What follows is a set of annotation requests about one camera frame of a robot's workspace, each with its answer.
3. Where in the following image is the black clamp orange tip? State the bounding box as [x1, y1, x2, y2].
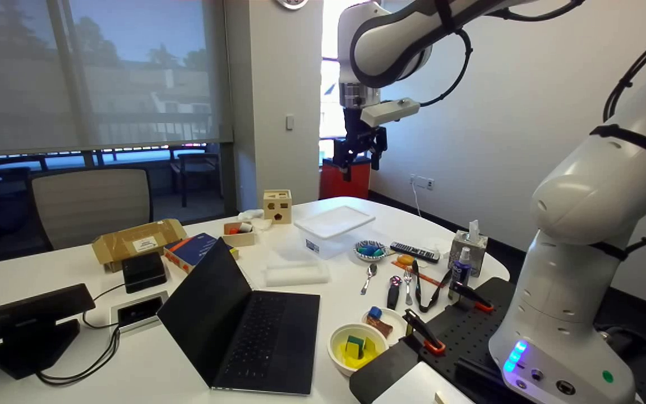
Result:
[400, 307, 449, 358]
[449, 277, 498, 317]

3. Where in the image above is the black monitor on stand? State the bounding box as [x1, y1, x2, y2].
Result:
[0, 280, 99, 381]

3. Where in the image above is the grey tissue box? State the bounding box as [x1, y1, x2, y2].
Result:
[446, 220, 489, 280]

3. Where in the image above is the red bin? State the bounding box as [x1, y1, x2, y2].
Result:
[317, 156, 375, 201]

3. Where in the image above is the cardboard box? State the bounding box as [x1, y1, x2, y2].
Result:
[91, 217, 188, 274]

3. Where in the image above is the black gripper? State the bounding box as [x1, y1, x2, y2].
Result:
[335, 81, 390, 181]

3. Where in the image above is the black remote control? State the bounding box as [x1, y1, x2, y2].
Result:
[389, 239, 443, 265]

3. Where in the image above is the brown block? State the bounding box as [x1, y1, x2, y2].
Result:
[363, 312, 396, 338]

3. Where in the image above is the black marker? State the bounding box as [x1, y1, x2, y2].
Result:
[387, 274, 404, 312]

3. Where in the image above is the grey window blind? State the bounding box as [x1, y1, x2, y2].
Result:
[0, 0, 234, 159]

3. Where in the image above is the black base mat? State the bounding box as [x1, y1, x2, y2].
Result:
[349, 275, 535, 404]

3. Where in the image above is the wooden shape sorter cube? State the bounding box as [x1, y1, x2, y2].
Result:
[260, 187, 295, 227]

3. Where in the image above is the black lanyard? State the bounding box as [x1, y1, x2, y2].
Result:
[410, 257, 453, 313]

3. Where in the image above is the grey office chair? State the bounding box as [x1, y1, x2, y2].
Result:
[28, 163, 155, 251]

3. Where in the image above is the clear plastic lidded container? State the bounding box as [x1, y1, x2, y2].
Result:
[293, 203, 380, 260]

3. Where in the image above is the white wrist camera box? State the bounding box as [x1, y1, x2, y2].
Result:
[359, 97, 423, 130]

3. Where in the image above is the black laptop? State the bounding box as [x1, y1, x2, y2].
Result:
[155, 235, 324, 396]

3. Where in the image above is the blue book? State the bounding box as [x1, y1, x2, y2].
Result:
[165, 230, 225, 275]

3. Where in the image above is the small black box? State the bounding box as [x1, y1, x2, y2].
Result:
[122, 251, 172, 297]

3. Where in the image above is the yellow bowl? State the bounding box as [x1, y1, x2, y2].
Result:
[327, 321, 390, 380]

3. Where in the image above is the small blue bowl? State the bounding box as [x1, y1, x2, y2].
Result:
[353, 238, 390, 265]

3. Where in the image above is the orange tool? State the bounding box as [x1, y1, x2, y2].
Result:
[390, 253, 445, 288]

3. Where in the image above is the green block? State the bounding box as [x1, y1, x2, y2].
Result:
[344, 334, 369, 358]

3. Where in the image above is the white wall outlet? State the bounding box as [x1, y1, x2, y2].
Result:
[408, 173, 438, 193]

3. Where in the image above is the dark background chair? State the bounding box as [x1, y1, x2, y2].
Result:
[169, 144, 225, 209]

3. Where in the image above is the black desk cable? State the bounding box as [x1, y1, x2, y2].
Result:
[36, 277, 129, 389]

